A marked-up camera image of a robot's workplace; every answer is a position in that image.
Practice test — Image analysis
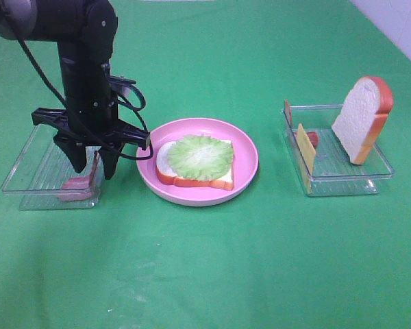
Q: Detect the toy lettuce leaf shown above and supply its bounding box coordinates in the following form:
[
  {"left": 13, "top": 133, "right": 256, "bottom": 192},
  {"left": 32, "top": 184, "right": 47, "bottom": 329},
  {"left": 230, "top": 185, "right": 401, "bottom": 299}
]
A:
[{"left": 167, "top": 135, "right": 234, "bottom": 181}]

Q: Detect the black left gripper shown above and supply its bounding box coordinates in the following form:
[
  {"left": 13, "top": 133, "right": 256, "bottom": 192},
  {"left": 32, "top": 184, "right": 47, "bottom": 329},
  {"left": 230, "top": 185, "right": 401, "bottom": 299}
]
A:
[{"left": 32, "top": 102, "right": 150, "bottom": 180}]

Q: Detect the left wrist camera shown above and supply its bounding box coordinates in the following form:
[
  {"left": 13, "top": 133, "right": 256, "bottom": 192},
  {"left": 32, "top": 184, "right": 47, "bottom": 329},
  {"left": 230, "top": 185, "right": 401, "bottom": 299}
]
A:
[{"left": 108, "top": 75, "right": 136, "bottom": 97}]

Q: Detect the toy bacon strip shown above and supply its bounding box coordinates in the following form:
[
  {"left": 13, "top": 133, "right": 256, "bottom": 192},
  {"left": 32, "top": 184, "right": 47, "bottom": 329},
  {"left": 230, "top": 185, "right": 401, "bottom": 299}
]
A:
[
  {"left": 284, "top": 99, "right": 319, "bottom": 148},
  {"left": 57, "top": 149, "right": 101, "bottom": 203}
]

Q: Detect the yellow toy cheese slice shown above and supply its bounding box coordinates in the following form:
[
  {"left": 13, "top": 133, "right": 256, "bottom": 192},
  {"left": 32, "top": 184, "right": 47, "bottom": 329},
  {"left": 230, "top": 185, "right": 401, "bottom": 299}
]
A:
[{"left": 297, "top": 123, "right": 316, "bottom": 195}]

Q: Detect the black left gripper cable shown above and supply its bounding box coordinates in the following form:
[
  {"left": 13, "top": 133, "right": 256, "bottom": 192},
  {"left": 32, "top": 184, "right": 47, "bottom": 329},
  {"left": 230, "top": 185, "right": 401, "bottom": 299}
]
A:
[{"left": 15, "top": 37, "right": 155, "bottom": 161}]

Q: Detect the pink round plate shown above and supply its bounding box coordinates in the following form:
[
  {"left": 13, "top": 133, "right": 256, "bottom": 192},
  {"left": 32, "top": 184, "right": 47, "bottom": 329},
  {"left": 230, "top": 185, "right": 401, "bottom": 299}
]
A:
[{"left": 137, "top": 118, "right": 259, "bottom": 206}]

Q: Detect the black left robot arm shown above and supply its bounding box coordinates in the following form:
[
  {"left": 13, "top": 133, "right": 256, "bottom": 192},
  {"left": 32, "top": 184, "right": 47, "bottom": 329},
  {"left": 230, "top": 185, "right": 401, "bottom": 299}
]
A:
[{"left": 0, "top": 1, "right": 153, "bottom": 180}]

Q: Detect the clear plastic tray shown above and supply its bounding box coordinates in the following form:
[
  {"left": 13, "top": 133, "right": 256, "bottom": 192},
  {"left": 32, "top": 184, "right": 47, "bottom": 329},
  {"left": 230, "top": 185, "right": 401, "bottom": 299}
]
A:
[
  {"left": 282, "top": 101, "right": 394, "bottom": 197},
  {"left": 1, "top": 125, "right": 104, "bottom": 210}
]

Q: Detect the left clear plastic tray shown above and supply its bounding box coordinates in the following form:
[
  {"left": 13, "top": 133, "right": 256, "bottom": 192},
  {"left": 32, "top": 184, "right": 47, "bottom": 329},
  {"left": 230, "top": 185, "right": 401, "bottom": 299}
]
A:
[{"left": 1, "top": 125, "right": 104, "bottom": 210}]

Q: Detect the toy bread slice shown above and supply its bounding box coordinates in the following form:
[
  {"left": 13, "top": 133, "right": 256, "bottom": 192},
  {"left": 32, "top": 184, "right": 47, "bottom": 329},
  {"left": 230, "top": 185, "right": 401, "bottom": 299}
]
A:
[
  {"left": 332, "top": 76, "right": 394, "bottom": 165},
  {"left": 155, "top": 141, "right": 234, "bottom": 191}
]

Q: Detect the right clear plastic tray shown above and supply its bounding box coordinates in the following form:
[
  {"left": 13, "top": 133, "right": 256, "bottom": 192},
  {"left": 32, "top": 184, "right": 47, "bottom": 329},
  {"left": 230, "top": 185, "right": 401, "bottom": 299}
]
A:
[{"left": 282, "top": 101, "right": 394, "bottom": 197}]

